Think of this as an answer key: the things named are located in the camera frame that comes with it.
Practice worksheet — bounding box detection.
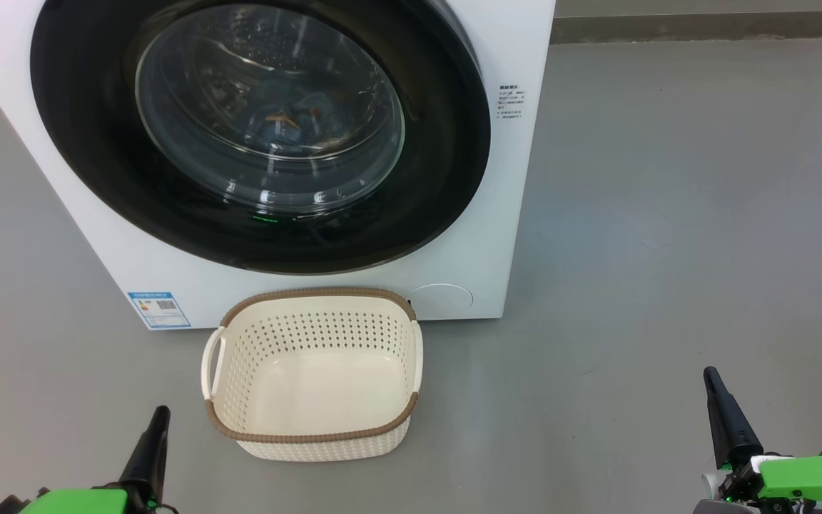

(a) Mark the white front-load washing machine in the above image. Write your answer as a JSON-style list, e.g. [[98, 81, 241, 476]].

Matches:
[[0, 0, 557, 331]]

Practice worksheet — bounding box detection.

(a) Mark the black glass washing machine door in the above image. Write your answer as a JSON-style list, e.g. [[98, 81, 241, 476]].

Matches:
[[29, 0, 492, 276]]

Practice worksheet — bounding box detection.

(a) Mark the blue energy label sticker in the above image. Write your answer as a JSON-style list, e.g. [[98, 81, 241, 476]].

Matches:
[[127, 291, 191, 330]]

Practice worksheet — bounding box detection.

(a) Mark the cream perforated laundry basket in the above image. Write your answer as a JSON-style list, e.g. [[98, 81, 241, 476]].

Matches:
[[201, 287, 424, 462]]

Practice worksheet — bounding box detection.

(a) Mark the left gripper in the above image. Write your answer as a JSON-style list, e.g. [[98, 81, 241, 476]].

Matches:
[[0, 405, 171, 514]]

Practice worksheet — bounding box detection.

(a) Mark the blue patterned garment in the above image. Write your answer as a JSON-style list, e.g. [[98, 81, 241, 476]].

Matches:
[[254, 93, 356, 155]]

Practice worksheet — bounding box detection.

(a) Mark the grey wall baseboard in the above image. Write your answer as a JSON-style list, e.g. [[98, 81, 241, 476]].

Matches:
[[550, 11, 822, 45]]

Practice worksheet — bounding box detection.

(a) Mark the small printed text label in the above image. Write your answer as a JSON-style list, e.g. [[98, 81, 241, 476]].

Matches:
[[495, 84, 527, 120]]

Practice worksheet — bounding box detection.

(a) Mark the round filter cover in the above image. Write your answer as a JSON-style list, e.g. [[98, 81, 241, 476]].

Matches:
[[410, 283, 475, 318]]

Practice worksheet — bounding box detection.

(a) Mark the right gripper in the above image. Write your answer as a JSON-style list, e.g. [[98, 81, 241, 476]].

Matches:
[[696, 366, 822, 514]]

